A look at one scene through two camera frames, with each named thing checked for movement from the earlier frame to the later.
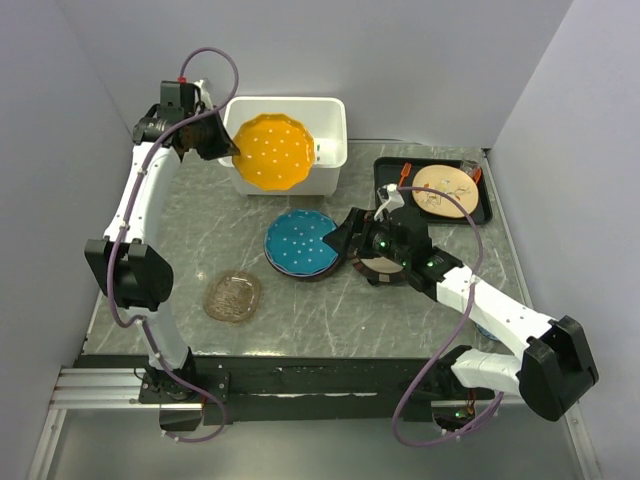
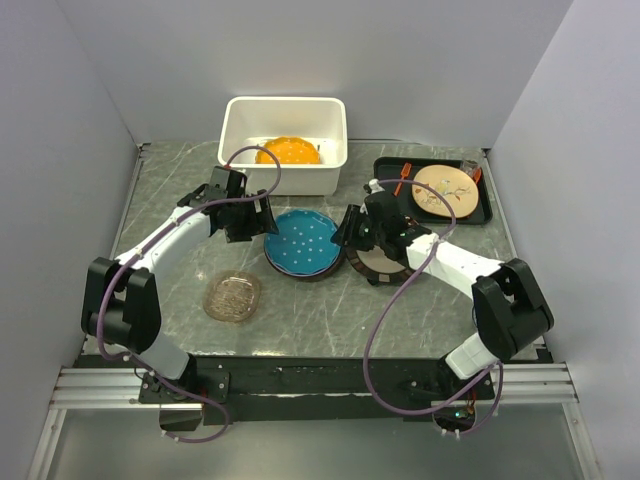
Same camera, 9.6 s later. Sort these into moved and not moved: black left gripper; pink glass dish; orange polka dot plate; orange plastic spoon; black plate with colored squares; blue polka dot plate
Moved: black left gripper; orange polka dot plate
Not moved: black plate with colored squares; orange plastic spoon; pink glass dish; blue polka dot plate
